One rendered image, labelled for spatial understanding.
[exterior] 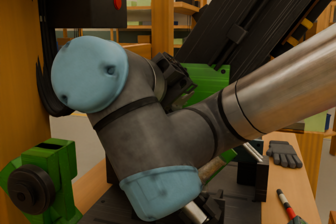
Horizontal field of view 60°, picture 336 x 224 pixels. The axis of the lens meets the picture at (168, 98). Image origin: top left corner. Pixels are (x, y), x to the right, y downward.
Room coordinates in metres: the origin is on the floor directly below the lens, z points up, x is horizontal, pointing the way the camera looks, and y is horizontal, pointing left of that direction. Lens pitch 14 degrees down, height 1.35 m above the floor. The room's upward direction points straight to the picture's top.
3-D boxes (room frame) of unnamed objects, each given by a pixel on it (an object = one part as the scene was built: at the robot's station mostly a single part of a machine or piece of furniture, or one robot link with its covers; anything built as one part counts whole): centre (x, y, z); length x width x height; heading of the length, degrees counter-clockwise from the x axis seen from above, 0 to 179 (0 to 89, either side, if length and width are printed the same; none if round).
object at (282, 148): (0.97, -0.41, 0.91); 0.20 x 0.11 x 0.03; 169
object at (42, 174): (0.38, 0.20, 1.12); 0.07 x 0.03 x 0.08; 72
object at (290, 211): (0.67, -0.31, 0.91); 0.13 x 0.02 x 0.02; 176
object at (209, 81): (0.66, -0.08, 1.17); 0.13 x 0.12 x 0.20; 162
